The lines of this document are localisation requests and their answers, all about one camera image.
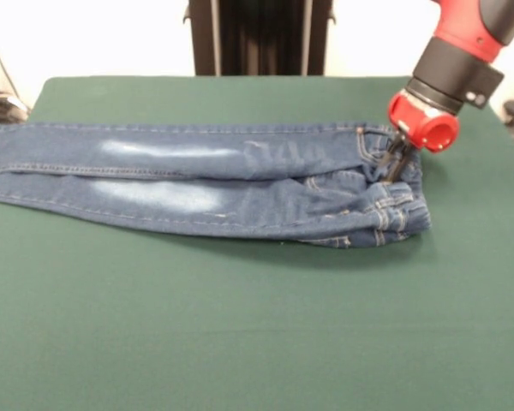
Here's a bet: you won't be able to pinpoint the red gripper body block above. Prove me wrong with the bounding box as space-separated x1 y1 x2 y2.
386 88 461 155

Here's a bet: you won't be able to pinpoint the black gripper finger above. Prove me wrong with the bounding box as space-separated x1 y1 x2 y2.
377 133 404 173
386 140 414 184

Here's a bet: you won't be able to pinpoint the blue denim jeans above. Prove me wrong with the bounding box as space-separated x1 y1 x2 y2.
0 122 433 250

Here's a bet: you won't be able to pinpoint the dark green table cloth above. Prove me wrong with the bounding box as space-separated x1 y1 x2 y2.
0 74 514 411

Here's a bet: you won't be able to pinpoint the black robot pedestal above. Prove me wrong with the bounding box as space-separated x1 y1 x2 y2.
182 0 338 77

